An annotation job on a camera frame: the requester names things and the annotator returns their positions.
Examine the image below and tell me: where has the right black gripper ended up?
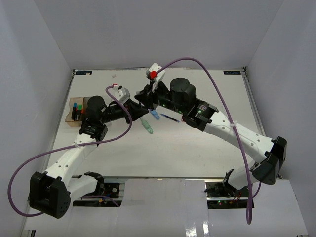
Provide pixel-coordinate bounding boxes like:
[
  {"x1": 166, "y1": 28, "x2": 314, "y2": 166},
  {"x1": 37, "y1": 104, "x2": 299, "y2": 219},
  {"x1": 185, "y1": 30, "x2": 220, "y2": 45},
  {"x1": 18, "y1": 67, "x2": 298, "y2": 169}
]
[{"x1": 135, "y1": 79, "x2": 186, "y2": 116}]

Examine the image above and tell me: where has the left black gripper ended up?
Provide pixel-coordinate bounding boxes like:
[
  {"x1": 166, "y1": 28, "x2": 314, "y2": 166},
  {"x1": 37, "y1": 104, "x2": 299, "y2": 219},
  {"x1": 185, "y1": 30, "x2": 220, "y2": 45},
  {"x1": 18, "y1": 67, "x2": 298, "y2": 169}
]
[{"x1": 100, "y1": 98, "x2": 149, "y2": 124}]

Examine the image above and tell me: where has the green transparent highlighter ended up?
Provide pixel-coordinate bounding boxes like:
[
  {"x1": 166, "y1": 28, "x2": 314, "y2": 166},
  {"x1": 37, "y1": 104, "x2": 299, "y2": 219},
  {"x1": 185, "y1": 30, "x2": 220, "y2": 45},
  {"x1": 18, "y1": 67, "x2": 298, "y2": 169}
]
[{"x1": 140, "y1": 117, "x2": 154, "y2": 134}]

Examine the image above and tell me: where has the blue pen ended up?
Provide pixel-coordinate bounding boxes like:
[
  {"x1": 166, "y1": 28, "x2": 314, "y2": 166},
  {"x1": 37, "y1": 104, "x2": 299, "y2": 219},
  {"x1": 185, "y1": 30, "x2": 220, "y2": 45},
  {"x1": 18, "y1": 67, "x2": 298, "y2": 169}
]
[{"x1": 160, "y1": 113, "x2": 180, "y2": 123}]

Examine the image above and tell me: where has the green cap black highlighter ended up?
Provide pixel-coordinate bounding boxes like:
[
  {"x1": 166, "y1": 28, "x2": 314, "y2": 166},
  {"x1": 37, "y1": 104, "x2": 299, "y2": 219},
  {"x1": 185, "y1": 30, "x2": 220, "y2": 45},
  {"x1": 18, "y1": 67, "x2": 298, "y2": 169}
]
[{"x1": 75, "y1": 105, "x2": 82, "y2": 121}]

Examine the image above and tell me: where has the blue cap black highlighter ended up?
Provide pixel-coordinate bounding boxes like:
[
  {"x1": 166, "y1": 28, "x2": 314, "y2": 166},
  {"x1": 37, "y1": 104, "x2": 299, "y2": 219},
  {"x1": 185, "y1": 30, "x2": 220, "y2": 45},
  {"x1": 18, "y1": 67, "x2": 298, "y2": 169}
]
[{"x1": 71, "y1": 102, "x2": 77, "y2": 121}]

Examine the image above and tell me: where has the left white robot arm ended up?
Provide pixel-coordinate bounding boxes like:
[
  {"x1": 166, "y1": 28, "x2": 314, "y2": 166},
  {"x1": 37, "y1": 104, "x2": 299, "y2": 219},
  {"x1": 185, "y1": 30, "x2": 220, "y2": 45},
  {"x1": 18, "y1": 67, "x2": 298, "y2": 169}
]
[{"x1": 29, "y1": 96, "x2": 148, "y2": 219}]

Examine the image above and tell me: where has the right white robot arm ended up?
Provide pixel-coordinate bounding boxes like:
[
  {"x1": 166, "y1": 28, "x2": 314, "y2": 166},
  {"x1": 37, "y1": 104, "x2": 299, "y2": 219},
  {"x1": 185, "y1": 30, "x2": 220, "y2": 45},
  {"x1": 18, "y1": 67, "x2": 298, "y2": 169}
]
[{"x1": 135, "y1": 78, "x2": 287, "y2": 197}]

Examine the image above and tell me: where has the blue transparent highlighter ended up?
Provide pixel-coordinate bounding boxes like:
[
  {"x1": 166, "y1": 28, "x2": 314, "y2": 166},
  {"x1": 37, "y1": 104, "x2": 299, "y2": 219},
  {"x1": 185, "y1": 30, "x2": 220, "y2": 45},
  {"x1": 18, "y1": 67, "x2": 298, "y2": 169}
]
[{"x1": 149, "y1": 110, "x2": 160, "y2": 120}]

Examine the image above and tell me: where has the grey transparent container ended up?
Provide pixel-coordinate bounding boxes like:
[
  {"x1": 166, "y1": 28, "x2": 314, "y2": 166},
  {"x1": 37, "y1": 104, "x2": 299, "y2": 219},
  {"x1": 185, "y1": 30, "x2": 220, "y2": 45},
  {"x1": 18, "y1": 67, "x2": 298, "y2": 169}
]
[{"x1": 83, "y1": 97, "x2": 90, "y2": 107}]

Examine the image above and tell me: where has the brown transparent container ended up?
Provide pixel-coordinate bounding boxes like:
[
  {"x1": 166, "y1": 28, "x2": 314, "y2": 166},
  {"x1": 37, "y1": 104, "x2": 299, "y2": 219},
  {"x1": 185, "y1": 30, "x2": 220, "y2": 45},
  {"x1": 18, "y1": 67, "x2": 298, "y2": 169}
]
[{"x1": 65, "y1": 97, "x2": 86, "y2": 127}]

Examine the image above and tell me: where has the left blue table label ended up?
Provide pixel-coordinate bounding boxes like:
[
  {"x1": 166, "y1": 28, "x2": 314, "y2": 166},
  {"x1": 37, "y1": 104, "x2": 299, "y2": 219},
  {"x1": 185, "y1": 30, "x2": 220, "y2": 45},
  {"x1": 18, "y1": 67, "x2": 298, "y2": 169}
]
[{"x1": 75, "y1": 71, "x2": 92, "y2": 76}]

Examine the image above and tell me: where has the blue table label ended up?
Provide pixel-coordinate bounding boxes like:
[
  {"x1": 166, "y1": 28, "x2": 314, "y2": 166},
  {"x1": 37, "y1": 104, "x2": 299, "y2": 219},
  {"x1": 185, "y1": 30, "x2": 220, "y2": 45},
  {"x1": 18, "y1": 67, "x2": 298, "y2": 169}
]
[
  {"x1": 223, "y1": 71, "x2": 241, "y2": 75},
  {"x1": 75, "y1": 71, "x2": 92, "y2": 76}
]

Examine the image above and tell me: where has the right blue table label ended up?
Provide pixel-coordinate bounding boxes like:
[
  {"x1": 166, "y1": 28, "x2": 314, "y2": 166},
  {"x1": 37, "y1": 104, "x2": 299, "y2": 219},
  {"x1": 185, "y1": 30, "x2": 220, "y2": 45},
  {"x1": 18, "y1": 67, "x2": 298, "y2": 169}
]
[{"x1": 223, "y1": 71, "x2": 241, "y2": 75}]

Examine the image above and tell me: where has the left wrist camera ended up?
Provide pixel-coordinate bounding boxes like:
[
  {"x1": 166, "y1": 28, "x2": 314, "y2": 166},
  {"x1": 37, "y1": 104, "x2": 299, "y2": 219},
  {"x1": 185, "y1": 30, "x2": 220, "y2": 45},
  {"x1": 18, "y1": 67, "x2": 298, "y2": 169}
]
[{"x1": 113, "y1": 84, "x2": 130, "y2": 104}]

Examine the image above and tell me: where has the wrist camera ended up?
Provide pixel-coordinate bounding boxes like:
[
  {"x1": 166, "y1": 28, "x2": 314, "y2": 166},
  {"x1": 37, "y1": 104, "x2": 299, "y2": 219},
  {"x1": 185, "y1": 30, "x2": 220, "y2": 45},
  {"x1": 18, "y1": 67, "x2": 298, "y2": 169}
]
[
  {"x1": 146, "y1": 63, "x2": 165, "y2": 92},
  {"x1": 113, "y1": 84, "x2": 130, "y2": 104}
]

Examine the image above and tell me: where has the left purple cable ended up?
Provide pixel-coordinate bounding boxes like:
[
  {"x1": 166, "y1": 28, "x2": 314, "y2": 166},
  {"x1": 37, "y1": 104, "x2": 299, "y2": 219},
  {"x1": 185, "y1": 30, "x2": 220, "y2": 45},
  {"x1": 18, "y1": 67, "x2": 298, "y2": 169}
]
[{"x1": 7, "y1": 85, "x2": 133, "y2": 217}]

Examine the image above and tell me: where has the purple cable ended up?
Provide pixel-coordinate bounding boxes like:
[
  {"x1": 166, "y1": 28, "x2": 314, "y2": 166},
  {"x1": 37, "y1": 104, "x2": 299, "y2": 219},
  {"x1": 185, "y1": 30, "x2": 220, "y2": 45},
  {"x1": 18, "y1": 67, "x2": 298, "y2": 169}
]
[
  {"x1": 7, "y1": 85, "x2": 133, "y2": 217},
  {"x1": 157, "y1": 57, "x2": 262, "y2": 225}
]

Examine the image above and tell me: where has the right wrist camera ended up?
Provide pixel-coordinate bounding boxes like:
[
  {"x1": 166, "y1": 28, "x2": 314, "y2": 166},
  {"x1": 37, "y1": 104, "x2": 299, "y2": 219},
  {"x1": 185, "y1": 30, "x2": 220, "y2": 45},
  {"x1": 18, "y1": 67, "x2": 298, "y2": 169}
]
[{"x1": 146, "y1": 63, "x2": 165, "y2": 92}]

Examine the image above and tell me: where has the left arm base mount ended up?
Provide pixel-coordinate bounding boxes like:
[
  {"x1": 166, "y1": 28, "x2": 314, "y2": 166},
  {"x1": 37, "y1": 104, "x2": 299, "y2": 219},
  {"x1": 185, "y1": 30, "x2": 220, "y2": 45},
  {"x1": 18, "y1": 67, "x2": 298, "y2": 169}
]
[{"x1": 68, "y1": 172, "x2": 121, "y2": 207}]

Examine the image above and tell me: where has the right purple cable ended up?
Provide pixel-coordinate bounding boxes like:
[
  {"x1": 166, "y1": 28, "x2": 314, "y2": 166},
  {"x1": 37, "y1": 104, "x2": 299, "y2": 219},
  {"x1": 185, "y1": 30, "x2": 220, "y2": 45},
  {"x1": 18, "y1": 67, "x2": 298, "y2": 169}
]
[{"x1": 157, "y1": 57, "x2": 262, "y2": 225}]

